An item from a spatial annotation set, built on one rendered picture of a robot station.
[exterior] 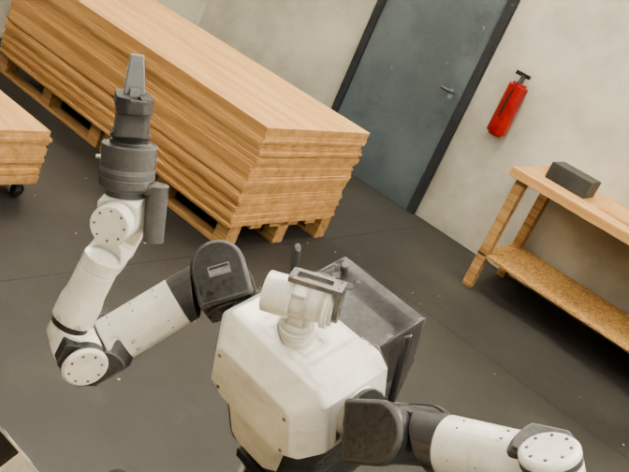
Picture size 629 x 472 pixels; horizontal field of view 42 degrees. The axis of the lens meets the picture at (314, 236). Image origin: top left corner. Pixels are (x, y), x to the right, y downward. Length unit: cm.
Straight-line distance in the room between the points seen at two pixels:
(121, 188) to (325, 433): 49
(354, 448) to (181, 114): 385
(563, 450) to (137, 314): 75
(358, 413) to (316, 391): 7
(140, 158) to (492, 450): 67
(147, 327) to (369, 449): 45
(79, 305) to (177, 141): 358
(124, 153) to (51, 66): 461
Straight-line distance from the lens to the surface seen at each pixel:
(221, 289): 143
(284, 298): 126
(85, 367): 145
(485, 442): 117
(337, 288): 125
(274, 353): 132
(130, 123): 130
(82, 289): 140
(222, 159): 472
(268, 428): 137
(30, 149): 442
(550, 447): 110
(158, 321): 146
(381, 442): 124
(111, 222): 132
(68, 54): 574
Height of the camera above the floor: 197
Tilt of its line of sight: 21 degrees down
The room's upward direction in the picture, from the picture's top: 24 degrees clockwise
